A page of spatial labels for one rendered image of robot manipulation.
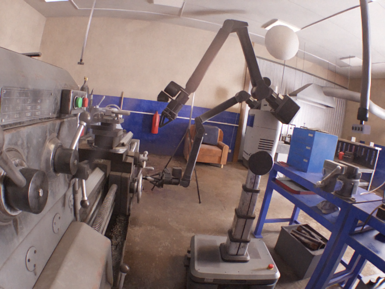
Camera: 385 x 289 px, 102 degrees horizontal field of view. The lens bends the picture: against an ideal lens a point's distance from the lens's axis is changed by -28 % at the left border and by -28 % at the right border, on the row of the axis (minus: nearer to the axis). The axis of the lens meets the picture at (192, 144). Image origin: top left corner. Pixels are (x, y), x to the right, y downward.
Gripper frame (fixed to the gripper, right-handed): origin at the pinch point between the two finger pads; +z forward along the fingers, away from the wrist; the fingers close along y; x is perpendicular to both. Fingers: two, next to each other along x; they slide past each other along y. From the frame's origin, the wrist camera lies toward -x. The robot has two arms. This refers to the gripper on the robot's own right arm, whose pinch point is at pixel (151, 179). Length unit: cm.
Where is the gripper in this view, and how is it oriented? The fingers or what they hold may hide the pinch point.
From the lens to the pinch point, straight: 153.3
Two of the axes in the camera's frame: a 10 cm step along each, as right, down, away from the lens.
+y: 2.1, -7.4, -6.4
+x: 0.7, 6.6, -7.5
